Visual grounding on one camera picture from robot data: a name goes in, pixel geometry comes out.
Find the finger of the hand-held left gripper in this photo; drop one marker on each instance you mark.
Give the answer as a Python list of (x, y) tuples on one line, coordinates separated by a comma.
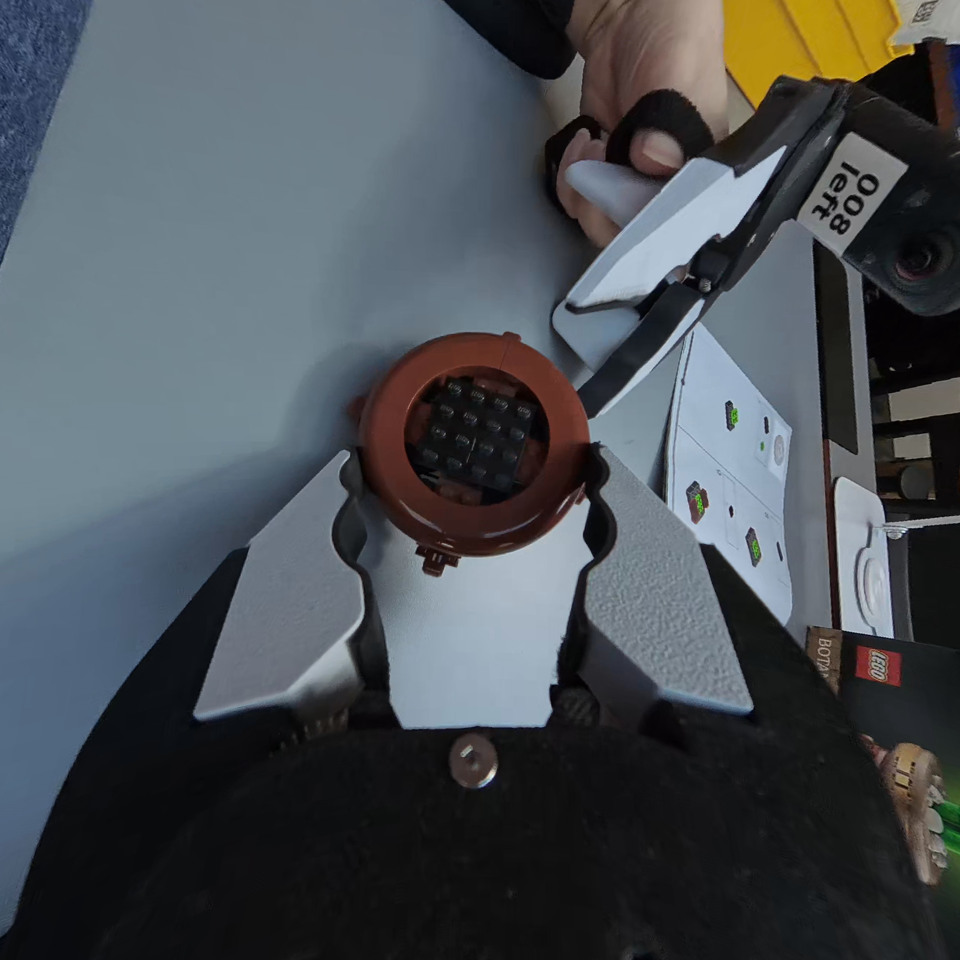
[(645, 345), (660, 232)]

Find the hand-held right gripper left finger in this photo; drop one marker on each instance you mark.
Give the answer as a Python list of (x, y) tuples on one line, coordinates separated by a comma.
[(292, 600)]

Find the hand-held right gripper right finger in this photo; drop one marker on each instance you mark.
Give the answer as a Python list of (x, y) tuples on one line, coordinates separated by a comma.
[(660, 600)]

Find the building instruction booklet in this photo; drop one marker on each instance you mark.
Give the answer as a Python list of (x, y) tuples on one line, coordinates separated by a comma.
[(705, 405)]

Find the yellow plastic bin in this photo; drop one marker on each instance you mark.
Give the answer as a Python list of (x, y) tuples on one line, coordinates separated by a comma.
[(810, 37)]

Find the round brown black brick base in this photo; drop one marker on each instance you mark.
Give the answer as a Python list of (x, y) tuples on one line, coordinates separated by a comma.
[(382, 442)]

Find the person's left forearm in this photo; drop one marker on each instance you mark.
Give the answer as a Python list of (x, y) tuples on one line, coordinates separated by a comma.
[(510, 30)]

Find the person's left hand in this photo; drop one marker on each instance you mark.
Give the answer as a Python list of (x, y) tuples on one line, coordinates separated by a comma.
[(652, 52)]

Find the white numbered paper bag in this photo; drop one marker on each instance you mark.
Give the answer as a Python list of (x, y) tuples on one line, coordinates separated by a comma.
[(930, 19)]

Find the black flat panel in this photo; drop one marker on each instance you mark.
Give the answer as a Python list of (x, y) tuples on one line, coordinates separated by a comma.
[(836, 360)]

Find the white board stand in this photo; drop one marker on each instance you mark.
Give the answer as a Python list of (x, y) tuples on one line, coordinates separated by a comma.
[(851, 540)]

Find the black plant toy box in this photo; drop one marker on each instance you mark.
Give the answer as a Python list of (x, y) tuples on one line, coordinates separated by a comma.
[(930, 705)]

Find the person's blue jeans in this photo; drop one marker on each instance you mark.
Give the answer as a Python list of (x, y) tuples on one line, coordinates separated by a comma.
[(30, 75)]

